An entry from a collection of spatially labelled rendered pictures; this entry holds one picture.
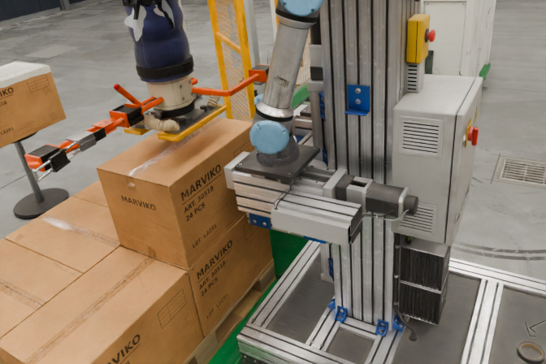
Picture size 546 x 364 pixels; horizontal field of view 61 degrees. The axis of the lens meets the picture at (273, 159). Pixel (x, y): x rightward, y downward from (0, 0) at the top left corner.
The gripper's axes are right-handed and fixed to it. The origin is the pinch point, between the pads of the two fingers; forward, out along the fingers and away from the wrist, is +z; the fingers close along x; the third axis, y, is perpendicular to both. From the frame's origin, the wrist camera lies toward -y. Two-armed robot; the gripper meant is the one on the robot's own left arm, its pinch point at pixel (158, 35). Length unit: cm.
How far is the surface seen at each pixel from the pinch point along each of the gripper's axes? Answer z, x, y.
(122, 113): 30.9, -7.8, 33.5
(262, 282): 144, -53, 17
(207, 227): 87, -22, 18
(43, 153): 31, 25, 34
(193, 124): 45, -32, 23
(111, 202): 74, -7, 54
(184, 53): 17.1, -37.4, 25.8
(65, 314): 98, 32, 46
